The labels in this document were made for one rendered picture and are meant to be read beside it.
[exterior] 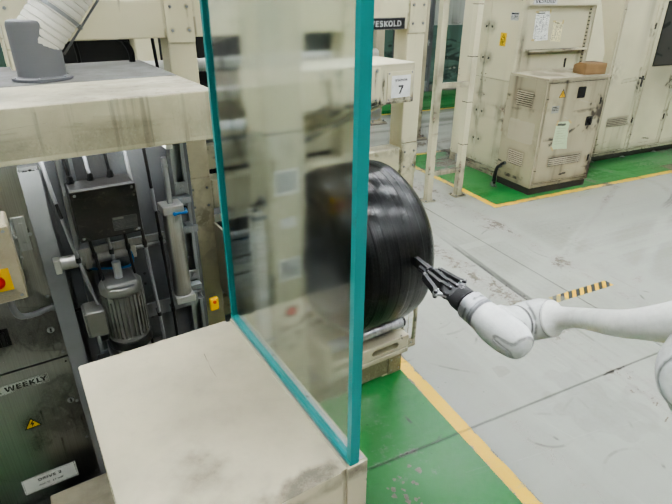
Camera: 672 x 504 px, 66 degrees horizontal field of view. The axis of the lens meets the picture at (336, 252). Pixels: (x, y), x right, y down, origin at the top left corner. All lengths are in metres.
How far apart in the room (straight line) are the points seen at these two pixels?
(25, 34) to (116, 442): 1.02
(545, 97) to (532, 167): 0.74
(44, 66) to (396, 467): 2.14
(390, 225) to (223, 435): 0.85
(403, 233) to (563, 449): 1.67
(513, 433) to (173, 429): 2.15
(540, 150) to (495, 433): 3.83
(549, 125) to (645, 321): 4.97
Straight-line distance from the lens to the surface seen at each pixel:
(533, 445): 2.93
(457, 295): 1.51
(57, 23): 1.61
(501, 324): 1.43
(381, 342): 1.94
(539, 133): 6.03
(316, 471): 0.98
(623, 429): 3.20
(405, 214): 1.66
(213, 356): 1.24
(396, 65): 2.03
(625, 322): 1.26
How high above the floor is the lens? 2.01
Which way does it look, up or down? 26 degrees down
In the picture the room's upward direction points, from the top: straight up
